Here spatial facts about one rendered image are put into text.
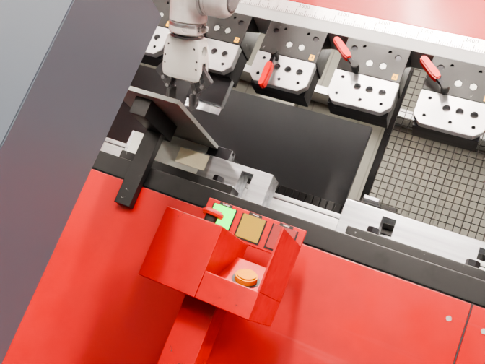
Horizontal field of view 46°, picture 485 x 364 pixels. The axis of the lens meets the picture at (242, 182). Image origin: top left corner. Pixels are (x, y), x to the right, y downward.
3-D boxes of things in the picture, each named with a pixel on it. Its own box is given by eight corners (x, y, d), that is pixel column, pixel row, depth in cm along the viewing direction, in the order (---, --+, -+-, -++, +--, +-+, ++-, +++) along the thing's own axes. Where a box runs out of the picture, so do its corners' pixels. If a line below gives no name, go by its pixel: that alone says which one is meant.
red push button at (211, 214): (193, 222, 99) (201, 202, 99) (200, 227, 102) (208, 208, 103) (213, 230, 97) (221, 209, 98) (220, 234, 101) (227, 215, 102)
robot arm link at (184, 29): (215, 22, 131) (213, 35, 132) (181, 14, 134) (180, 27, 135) (196, 27, 124) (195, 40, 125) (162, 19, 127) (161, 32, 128)
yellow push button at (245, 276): (229, 286, 95) (232, 274, 94) (239, 276, 99) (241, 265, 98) (250, 294, 94) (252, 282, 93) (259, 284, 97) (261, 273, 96)
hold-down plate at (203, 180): (116, 160, 137) (121, 149, 138) (126, 167, 142) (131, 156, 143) (227, 198, 127) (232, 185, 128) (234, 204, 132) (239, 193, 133)
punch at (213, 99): (182, 103, 146) (197, 70, 148) (185, 106, 148) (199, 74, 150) (217, 113, 143) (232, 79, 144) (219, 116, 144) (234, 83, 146)
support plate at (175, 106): (104, 83, 121) (106, 79, 121) (154, 130, 145) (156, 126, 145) (177, 104, 115) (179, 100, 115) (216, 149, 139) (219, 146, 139)
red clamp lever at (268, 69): (255, 83, 134) (271, 46, 135) (260, 90, 137) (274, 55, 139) (263, 84, 133) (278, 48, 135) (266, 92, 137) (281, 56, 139)
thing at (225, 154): (156, 139, 144) (162, 128, 145) (161, 143, 147) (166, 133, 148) (227, 162, 137) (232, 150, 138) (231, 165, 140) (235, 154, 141)
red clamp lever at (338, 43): (338, 33, 132) (360, 64, 128) (339, 42, 136) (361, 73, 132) (330, 37, 132) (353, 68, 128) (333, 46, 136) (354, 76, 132)
